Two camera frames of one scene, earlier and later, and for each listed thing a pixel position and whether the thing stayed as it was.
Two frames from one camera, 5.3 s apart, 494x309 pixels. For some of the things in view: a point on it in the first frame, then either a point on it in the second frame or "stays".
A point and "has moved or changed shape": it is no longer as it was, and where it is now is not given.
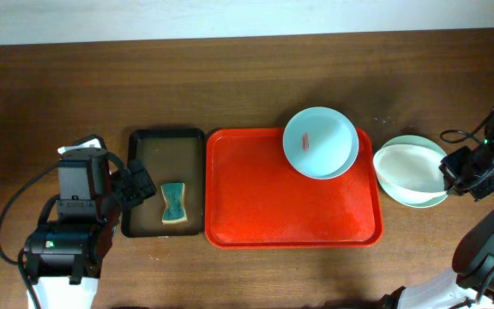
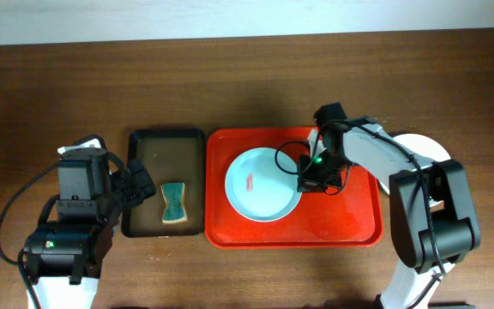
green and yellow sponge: [174, 196] stays
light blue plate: [320, 142] has moved or changed shape
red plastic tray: [255, 198] stays
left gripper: [128, 189] stays
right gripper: [459, 172] → [311, 183]
